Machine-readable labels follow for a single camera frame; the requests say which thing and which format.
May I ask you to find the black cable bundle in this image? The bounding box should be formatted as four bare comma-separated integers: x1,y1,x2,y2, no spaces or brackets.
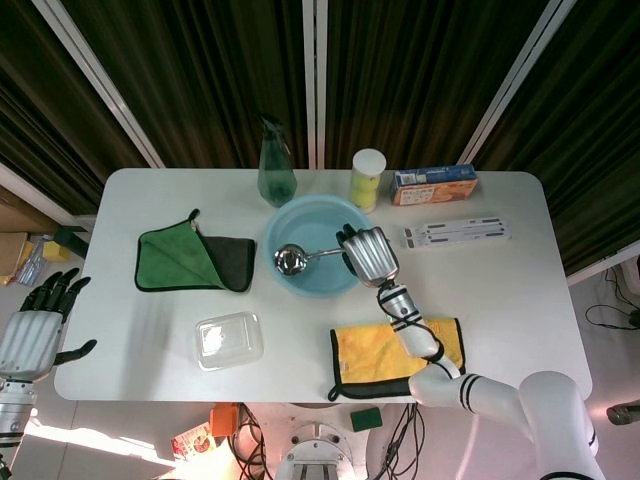
232,403,269,480
382,402,427,480

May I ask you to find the clear tennis ball can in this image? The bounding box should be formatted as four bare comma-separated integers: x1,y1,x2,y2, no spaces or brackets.
348,148,387,215

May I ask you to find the colourful snack packet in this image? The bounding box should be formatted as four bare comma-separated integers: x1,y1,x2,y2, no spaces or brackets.
169,422,217,462

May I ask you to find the yellow and grey microfibre cloth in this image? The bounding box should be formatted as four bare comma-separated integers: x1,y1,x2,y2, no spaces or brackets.
327,315,467,402

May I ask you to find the green and grey microfibre cloth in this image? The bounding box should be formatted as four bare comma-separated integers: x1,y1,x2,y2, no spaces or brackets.
134,209,257,294

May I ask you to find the orange and blue cookie box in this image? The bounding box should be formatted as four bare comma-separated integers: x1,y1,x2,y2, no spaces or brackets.
389,163,480,207

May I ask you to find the clear plastic food container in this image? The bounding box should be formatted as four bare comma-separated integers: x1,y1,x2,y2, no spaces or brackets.
194,310,265,372

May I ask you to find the light blue plastic basin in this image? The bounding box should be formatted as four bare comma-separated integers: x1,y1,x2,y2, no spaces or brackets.
263,194,370,300

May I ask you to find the flat white product package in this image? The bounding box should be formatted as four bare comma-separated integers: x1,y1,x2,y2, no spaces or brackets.
402,215,514,250

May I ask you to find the white partition post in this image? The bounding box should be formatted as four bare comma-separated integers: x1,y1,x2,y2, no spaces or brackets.
301,0,329,169
462,0,572,169
32,0,167,169

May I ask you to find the clear green spray bottle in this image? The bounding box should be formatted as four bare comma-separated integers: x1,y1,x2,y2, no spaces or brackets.
256,113,298,208

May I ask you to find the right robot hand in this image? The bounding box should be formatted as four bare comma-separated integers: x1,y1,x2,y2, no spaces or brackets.
335,223,401,290

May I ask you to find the stainless steel ladle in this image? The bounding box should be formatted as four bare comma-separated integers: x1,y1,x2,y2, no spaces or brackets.
272,243,351,277

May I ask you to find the green sponge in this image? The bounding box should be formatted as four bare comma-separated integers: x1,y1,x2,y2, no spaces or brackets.
349,407,384,433

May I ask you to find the green small box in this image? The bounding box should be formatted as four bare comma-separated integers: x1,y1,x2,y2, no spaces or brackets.
53,224,90,251

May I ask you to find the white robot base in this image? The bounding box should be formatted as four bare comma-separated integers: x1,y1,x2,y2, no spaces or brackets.
274,419,371,480

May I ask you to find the brown cardboard box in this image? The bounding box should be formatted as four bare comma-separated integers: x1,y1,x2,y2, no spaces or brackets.
0,232,32,287

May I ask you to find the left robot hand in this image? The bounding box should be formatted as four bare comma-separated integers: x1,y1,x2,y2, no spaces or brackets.
0,267,99,384

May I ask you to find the yellow small box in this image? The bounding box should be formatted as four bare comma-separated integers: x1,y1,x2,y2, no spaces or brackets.
42,239,74,263

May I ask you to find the thin black cable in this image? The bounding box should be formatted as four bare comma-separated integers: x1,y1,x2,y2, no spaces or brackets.
584,264,640,332

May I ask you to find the dark green curtain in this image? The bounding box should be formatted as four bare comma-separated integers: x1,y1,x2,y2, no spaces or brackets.
62,0,307,169
0,0,151,216
325,0,544,169
474,0,640,279

